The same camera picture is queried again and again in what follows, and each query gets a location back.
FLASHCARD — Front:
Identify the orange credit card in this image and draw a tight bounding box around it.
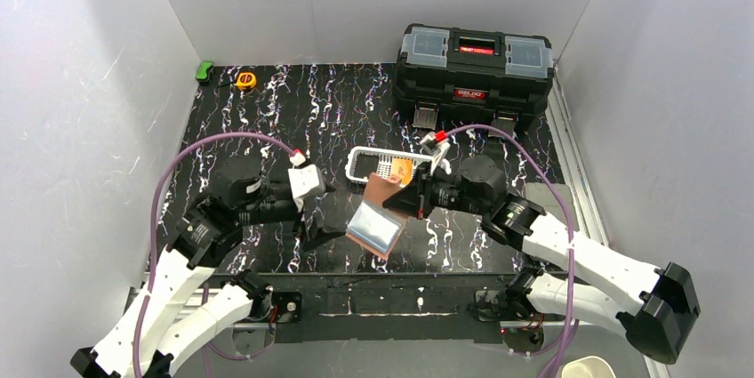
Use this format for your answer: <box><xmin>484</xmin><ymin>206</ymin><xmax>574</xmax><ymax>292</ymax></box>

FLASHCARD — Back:
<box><xmin>389</xmin><ymin>157</ymin><xmax>414</xmax><ymax>187</ymax></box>

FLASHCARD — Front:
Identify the brown leather card holder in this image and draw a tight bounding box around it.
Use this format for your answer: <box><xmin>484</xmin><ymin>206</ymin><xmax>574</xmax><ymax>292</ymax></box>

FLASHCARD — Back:
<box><xmin>345</xmin><ymin>173</ymin><xmax>407</xmax><ymax>260</ymax></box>

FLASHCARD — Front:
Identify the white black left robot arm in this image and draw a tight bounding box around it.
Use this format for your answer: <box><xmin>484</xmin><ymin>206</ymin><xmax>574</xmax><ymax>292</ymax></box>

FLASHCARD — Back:
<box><xmin>70</xmin><ymin>156</ymin><xmax>340</xmax><ymax>377</ymax></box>

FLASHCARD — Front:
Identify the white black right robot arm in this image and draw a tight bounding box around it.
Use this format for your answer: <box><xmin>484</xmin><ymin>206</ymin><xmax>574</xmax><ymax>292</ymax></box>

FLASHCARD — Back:
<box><xmin>383</xmin><ymin>155</ymin><xmax>701</xmax><ymax>365</ymax></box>

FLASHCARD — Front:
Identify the black credit card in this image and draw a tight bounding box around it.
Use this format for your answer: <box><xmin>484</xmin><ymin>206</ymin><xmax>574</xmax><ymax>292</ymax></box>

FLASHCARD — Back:
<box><xmin>354</xmin><ymin>154</ymin><xmax>380</xmax><ymax>179</ymax></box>

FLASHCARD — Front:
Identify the white plastic basket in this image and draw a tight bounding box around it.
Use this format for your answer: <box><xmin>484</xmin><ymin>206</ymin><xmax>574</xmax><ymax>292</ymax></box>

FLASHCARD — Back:
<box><xmin>345</xmin><ymin>147</ymin><xmax>431</xmax><ymax>184</ymax></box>

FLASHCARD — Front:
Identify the black red toolbox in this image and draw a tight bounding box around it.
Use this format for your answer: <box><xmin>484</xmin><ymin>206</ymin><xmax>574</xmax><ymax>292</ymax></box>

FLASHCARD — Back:
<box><xmin>391</xmin><ymin>23</ymin><xmax>555</xmax><ymax>136</ymax></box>

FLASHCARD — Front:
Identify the yellow tape measure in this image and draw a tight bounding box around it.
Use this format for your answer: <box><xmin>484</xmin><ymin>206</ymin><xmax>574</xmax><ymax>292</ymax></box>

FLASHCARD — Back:
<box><xmin>235</xmin><ymin>72</ymin><xmax>257</xmax><ymax>91</ymax></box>

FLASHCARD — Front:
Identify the green small device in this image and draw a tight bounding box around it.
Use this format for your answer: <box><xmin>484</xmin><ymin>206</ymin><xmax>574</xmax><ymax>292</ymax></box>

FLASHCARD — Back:
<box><xmin>195</xmin><ymin>60</ymin><xmax>214</xmax><ymax>84</ymax></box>

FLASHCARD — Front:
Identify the white plastic cup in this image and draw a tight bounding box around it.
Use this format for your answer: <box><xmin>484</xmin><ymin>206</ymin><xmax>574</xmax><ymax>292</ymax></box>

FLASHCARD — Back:
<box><xmin>556</xmin><ymin>356</ymin><xmax>616</xmax><ymax>378</ymax></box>

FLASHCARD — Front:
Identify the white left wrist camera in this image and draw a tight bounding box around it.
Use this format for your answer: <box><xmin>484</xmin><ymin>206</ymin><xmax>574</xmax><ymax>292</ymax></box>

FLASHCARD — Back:
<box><xmin>287</xmin><ymin>164</ymin><xmax>326</xmax><ymax>200</ymax></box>

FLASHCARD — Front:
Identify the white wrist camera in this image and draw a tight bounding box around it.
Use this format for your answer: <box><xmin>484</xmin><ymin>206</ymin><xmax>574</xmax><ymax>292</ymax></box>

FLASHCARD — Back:
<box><xmin>287</xmin><ymin>164</ymin><xmax>326</xmax><ymax>200</ymax></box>
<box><xmin>420</xmin><ymin>131</ymin><xmax>450</xmax><ymax>175</ymax></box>

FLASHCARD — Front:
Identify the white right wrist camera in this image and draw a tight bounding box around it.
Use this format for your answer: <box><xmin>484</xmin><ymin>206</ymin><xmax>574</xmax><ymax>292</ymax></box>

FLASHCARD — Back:
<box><xmin>420</xmin><ymin>131</ymin><xmax>450</xmax><ymax>175</ymax></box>

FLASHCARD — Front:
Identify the aluminium frame rail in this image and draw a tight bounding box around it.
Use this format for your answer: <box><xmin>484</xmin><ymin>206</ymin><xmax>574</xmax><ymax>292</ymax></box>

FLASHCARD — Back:
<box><xmin>111</xmin><ymin>77</ymin><xmax>670</xmax><ymax>378</ymax></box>

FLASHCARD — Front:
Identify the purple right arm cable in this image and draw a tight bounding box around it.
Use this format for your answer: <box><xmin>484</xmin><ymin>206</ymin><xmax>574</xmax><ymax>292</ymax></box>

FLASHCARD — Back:
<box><xmin>434</xmin><ymin>124</ymin><xmax>582</xmax><ymax>378</ymax></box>

